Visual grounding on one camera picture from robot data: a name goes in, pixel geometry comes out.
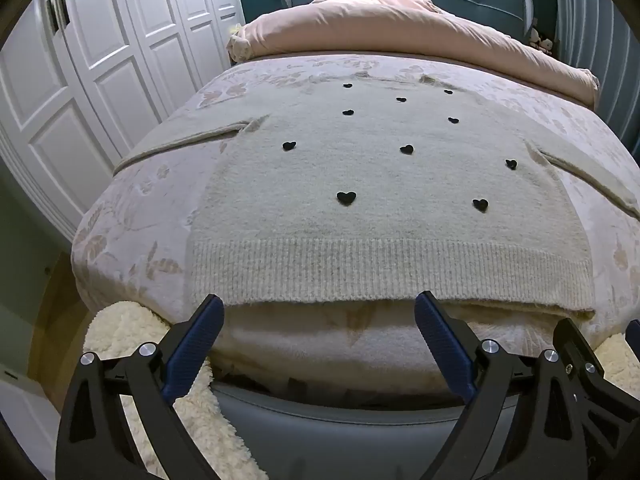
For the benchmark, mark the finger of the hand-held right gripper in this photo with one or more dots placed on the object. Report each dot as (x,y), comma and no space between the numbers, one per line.
(632,332)
(600,410)

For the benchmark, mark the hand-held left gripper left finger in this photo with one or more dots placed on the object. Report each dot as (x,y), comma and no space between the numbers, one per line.
(200,335)

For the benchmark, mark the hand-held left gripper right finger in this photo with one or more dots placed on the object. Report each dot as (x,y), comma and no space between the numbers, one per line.
(440,340)

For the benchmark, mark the cream knit sweater black hearts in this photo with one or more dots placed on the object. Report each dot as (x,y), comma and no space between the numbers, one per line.
(350,230)

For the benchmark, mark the bed with floral bedspread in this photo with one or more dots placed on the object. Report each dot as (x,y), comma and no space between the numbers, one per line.
(150,220)

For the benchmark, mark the grey-blue bed footboard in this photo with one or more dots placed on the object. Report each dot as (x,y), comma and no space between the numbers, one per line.
(325,440)

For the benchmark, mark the white panelled wardrobe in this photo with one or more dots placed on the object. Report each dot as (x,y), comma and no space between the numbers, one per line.
(100,60)

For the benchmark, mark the plush toys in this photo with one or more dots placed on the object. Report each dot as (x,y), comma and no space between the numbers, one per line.
(542,42)

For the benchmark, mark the blue-grey curtain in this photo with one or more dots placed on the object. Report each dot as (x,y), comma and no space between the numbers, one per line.
(595,20)

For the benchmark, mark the pink duvet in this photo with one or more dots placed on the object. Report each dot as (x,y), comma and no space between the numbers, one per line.
(400,25)

